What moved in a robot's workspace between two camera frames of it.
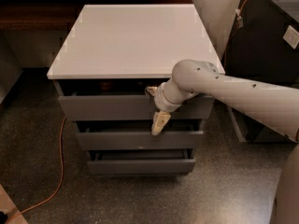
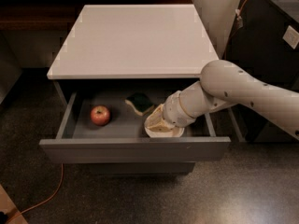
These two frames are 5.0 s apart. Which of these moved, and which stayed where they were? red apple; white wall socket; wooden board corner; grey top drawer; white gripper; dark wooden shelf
Moved: white gripper; red apple; grey top drawer
Stayed: white wall socket; wooden board corner; dark wooden shelf
